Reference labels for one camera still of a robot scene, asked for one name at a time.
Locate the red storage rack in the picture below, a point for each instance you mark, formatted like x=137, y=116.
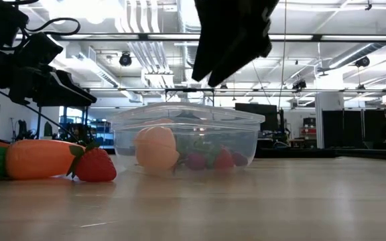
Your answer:
x=308, y=131

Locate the clear plastic tupperware container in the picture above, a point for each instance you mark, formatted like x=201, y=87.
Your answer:
x=126, y=140

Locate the black overhead rail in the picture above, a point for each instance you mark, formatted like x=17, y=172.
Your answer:
x=146, y=89

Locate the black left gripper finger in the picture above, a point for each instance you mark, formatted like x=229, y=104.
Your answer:
x=75, y=88
x=62, y=98

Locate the black partition panel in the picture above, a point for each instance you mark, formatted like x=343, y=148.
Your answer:
x=354, y=129

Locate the white pillar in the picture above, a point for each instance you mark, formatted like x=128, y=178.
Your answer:
x=328, y=100

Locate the orange-pink toy peach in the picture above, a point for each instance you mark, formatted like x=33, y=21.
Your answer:
x=156, y=149

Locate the black monitor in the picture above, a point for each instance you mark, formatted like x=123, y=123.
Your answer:
x=256, y=115

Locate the blue shelving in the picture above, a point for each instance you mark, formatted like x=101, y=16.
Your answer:
x=104, y=130

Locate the silver ceiling duct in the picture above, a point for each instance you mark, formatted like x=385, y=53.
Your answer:
x=186, y=20

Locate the black round ceiling lamp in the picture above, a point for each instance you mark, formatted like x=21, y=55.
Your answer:
x=362, y=62
x=125, y=59

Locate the hanging linear light fixture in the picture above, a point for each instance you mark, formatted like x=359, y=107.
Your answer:
x=347, y=37

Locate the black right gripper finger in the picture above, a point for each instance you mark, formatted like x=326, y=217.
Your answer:
x=243, y=50
x=213, y=47

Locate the red toy strawberry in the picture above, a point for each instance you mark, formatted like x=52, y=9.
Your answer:
x=96, y=166
x=224, y=159

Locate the dark green bottle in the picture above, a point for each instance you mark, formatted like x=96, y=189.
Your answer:
x=47, y=129

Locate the orange toy carrot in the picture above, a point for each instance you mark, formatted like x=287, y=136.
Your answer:
x=35, y=159

